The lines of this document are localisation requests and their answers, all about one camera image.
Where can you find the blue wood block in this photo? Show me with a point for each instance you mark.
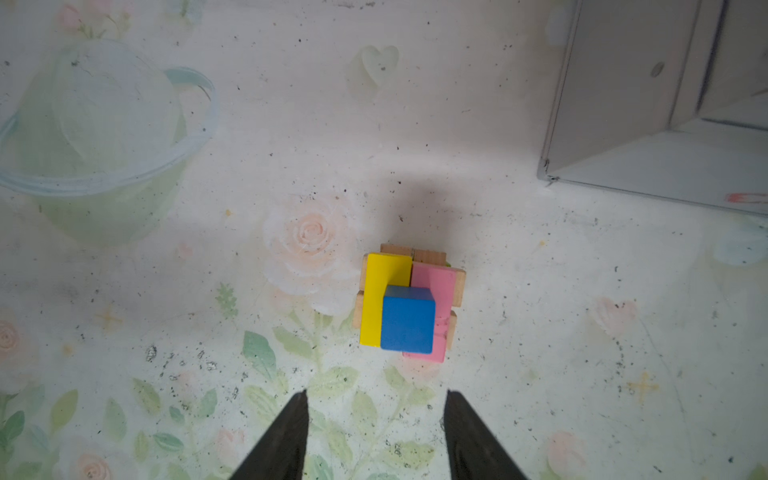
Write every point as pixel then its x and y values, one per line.
pixel 408 320

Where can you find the natural wood block with hole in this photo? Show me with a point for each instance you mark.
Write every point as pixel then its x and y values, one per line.
pixel 417 255

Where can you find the pink wood block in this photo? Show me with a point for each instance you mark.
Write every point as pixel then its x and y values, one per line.
pixel 442 283

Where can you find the silver aluminium case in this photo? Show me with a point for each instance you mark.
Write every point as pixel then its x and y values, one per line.
pixel 662 98

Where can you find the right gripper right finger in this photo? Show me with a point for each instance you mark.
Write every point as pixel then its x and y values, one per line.
pixel 473 451

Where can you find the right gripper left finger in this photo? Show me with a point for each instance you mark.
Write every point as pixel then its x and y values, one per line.
pixel 280 452

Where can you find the yellow wood block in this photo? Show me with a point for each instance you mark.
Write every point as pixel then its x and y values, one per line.
pixel 382 270

